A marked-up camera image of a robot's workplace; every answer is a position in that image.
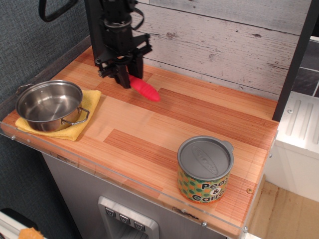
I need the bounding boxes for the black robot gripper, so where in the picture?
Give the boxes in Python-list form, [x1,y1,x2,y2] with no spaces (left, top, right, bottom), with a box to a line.
[99,23,152,89]

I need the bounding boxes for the red handled metal spoon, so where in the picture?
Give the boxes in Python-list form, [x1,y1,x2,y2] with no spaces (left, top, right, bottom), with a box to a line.
[129,75,160,102]

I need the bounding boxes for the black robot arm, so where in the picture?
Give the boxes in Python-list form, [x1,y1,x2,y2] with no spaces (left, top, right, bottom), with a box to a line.
[95,0,152,89]

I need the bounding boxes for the yellow rag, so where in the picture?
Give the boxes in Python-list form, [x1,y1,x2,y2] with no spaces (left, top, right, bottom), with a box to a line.
[15,89,102,142]

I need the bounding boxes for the stainless steel pot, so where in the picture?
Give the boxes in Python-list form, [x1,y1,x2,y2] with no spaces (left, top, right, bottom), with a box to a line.
[15,80,90,132]

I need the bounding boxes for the peas and carrots can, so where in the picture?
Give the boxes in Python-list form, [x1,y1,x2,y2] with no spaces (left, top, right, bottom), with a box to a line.
[177,135,234,204]

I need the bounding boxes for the silver toy fridge dispenser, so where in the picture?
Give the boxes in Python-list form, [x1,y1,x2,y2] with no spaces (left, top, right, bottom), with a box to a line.
[98,196,160,239]

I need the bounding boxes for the orange cloth at corner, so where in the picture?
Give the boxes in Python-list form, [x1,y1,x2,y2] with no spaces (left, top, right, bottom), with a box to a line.
[18,228,44,239]

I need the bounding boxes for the white toy sink unit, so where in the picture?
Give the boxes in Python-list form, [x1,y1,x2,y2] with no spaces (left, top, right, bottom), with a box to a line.
[263,36,319,203]

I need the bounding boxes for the black left shelf post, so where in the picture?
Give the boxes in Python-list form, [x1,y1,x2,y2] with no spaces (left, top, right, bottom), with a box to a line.
[84,0,109,67]

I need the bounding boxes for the black shelf post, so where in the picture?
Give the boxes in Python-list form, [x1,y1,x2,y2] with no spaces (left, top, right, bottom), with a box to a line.
[84,0,109,67]
[272,0,319,122]

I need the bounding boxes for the black sleeved cable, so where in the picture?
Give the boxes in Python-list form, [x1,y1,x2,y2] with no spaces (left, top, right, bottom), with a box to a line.
[38,0,78,23]

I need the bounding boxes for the black right shelf post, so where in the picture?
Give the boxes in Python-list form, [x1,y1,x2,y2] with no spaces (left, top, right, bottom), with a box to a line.
[272,0,319,122]

